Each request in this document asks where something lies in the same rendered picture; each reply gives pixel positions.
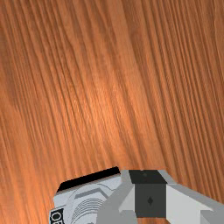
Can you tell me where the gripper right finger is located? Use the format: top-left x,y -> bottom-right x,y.
148,169 -> 224,224

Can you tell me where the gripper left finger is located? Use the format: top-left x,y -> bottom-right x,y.
96,169 -> 150,224

